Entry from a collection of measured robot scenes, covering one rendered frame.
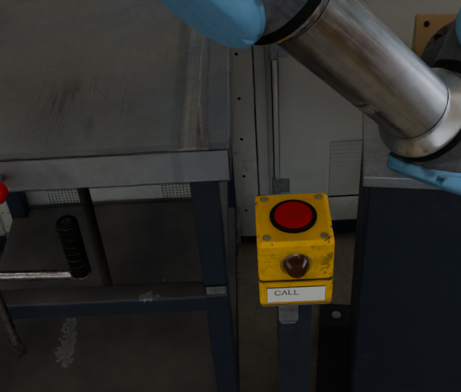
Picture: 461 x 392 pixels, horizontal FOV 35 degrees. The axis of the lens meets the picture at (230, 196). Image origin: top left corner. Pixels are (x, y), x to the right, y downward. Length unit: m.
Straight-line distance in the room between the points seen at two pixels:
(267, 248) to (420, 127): 0.23
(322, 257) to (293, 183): 1.12
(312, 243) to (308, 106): 1.00
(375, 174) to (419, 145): 0.20
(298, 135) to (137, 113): 0.80
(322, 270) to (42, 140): 0.44
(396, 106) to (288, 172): 1.06
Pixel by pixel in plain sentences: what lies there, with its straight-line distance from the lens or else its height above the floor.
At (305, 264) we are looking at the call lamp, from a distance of 0.76.
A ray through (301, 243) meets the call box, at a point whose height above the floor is 0.90.
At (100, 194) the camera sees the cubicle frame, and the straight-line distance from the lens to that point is 1.94.
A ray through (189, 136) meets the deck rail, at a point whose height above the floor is 0.85.
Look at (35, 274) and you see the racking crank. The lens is 1.11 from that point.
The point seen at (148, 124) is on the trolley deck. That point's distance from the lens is 1.01.
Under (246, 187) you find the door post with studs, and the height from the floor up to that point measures 0.18.
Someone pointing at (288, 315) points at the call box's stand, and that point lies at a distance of 0.86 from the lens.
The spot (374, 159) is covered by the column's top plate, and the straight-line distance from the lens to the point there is 1.09.
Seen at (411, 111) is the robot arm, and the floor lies 0.96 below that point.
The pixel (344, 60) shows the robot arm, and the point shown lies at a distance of 0.73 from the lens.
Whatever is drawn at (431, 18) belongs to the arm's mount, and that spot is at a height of 0.88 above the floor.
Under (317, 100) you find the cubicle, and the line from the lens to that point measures 1.72.
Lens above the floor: 1.43
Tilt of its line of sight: 42 degrees down
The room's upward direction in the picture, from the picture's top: 5 degrees counter-clockwise
